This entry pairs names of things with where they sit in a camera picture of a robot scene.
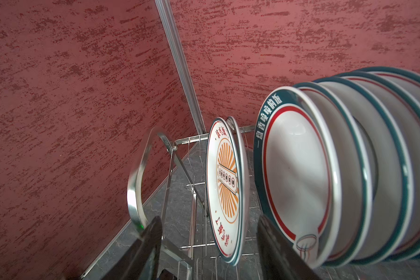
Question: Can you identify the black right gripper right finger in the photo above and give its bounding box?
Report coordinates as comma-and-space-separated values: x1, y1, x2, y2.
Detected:
257, 214, 320, 280

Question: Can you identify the green rimmed plate outermost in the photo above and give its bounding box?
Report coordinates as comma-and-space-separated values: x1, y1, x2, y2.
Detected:
355, 66, 420, 261

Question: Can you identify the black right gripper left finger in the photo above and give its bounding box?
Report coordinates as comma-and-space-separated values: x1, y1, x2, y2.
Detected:
103, 216, 163, 280

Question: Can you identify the aluminium corner post left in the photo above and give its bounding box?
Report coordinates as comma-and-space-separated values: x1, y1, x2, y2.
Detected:
155, 0, 206, 134

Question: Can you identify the orange patterned plate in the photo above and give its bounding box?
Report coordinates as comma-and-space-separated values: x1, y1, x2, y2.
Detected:
206, 116, 250, 267

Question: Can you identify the red green rimmed plate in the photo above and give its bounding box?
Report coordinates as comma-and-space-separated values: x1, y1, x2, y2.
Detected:
253, 86, 342, 269

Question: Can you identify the green rimmed plate text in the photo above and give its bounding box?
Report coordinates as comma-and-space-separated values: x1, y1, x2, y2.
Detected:
332, 71, 420, 264

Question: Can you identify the stainless steel dish rack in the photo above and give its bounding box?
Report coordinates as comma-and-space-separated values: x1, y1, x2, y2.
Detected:
127, 127, 263, 280

